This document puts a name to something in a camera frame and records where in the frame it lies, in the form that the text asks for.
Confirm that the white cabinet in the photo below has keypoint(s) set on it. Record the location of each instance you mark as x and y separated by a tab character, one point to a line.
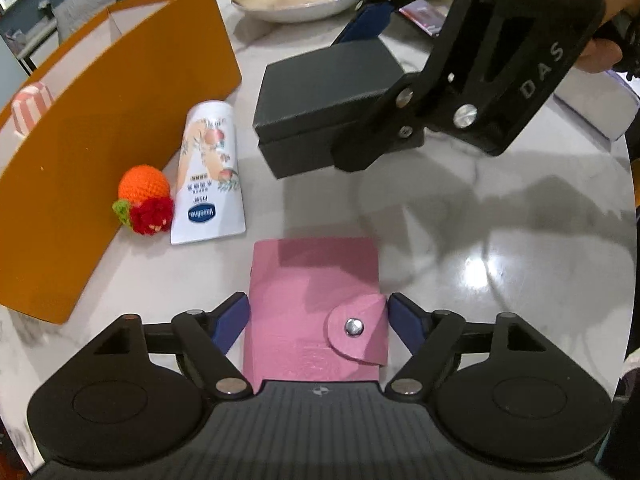
25	15

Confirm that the orange cardboard box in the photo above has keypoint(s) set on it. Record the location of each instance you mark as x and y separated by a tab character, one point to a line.
75	185

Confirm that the grey cushion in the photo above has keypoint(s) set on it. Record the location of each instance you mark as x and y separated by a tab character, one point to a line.
87	10

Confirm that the white lotion tube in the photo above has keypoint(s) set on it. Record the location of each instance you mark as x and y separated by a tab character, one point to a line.
210	170

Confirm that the pink snap wallet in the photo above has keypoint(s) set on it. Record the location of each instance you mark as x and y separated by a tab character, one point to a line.
310	285

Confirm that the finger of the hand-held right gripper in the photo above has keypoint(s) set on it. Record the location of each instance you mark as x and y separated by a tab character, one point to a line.
372	145
370	20

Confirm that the person's right hand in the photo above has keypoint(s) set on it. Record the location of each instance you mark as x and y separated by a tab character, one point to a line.
597	55

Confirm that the dark grey box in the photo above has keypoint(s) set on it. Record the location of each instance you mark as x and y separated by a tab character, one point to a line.
310	95

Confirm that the crochet orange and strawberry toy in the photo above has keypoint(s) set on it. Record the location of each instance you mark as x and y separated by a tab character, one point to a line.
142	187

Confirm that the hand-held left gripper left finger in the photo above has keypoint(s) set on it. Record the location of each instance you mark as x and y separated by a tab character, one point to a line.
232	320

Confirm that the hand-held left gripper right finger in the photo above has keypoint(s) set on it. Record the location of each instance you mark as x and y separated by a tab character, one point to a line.
405	325

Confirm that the colourful printed booklet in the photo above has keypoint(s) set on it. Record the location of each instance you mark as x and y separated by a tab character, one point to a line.
425	12

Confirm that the white box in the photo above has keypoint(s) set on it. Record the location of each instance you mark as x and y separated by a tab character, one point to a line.
600	110

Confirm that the white and pink crochet bunny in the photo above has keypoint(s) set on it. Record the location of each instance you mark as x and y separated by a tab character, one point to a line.
32	107

